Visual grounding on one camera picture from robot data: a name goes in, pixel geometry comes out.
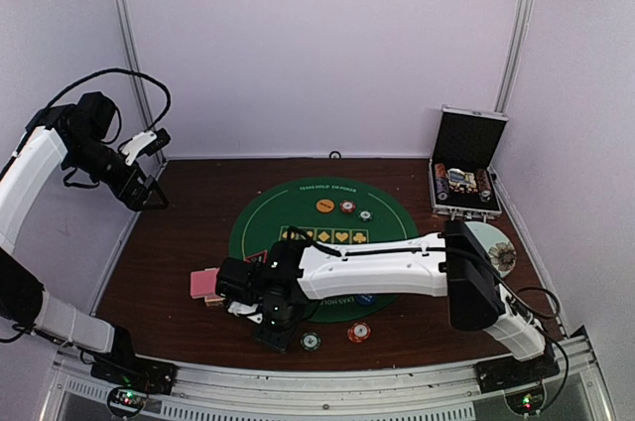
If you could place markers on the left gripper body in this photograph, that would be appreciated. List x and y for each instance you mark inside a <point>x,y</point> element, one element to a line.
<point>89,159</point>

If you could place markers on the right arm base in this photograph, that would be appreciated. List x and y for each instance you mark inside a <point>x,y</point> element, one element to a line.
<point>507,372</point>

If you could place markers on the aluminium frame post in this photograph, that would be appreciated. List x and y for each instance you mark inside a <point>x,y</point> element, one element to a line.
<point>520,27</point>
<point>132,61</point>

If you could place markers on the right aluminium frame post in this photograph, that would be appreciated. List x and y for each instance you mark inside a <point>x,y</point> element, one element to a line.
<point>520,27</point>

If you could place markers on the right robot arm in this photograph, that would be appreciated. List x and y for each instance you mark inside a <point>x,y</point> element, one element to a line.
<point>451,264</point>

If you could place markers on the orange big blind button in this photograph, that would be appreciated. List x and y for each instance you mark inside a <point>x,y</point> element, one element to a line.
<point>325,205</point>

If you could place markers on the pale green ceramic plate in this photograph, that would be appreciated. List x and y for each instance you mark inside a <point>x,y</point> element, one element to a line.
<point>498,246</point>

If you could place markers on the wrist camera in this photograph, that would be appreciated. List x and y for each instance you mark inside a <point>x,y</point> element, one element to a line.
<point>252,313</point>
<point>146,143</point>

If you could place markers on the card deck box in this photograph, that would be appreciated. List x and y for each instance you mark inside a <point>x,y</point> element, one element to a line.
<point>212,300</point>

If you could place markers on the green poker chip stack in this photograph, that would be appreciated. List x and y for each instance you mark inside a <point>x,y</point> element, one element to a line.
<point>310,341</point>

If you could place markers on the blue small blind button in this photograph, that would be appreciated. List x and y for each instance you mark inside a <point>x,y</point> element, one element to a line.
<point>365,299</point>

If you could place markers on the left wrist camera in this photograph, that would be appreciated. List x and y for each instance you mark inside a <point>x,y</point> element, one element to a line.
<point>146,143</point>

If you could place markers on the left aluminium frame post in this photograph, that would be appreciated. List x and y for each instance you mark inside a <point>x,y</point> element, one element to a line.
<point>132,61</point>

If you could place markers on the green chip top seat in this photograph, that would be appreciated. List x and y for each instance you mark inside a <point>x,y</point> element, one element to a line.
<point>365,215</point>

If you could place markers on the orange-red poker chip stack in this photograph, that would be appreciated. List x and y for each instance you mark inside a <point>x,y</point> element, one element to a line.
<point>359,332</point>

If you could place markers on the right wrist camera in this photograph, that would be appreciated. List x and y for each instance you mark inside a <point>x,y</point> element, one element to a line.
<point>252,313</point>

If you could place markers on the black red all-in triangle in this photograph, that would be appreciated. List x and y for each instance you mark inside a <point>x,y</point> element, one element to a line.
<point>257,258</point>

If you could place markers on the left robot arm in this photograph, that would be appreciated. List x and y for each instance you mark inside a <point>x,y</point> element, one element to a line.
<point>70,137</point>

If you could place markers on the red-backed card deck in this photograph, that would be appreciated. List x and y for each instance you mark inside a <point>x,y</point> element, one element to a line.
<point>203,283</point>

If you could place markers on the aluminium front rail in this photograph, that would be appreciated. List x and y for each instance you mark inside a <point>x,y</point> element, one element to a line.
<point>449,391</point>

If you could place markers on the aluminium poker chip case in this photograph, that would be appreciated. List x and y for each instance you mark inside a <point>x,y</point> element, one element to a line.
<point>460,175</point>

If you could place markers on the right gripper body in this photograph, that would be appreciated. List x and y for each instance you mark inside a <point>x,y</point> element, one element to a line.
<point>283,326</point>

